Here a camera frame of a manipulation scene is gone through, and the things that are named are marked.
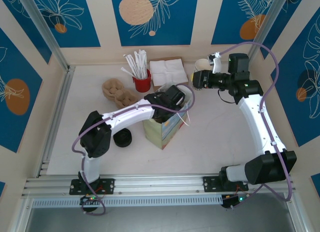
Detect stacked paper cups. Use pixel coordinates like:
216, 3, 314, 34
193, 58, 213, 92

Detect white napkin stack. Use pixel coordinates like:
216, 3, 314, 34
149, 59, 190, 87

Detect black cup lid stack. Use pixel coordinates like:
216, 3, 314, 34
112, 128, 133, 148

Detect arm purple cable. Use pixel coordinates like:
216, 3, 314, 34
71, 83, 196, 217
217, 41, 294, 210

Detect grey slotted cable duct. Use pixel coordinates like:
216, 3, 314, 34
32, 195, 224, 208

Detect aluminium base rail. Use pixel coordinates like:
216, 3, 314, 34
22, 172, 296, 196

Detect aluminium frame post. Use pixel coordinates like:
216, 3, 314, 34
283, 192, 310, 232
244, 0, 291, 67
18, 0, 70, 71
9, 195, 33, 232

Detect black controller board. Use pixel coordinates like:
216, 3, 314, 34
79, 195, 102, 208
221, 194, 248, 210

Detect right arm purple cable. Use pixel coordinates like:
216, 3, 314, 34
217, 41, 294, 210

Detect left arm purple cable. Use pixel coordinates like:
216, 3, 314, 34
71, 83, 196, 217

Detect brown pulp cup carrier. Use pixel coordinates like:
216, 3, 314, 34
101, 78, 139, 113

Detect red straw holder cup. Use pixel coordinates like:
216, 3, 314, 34
131, 68, 153, 93

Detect painted print paper gift bag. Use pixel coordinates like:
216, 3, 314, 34
142, 83, 196, 151

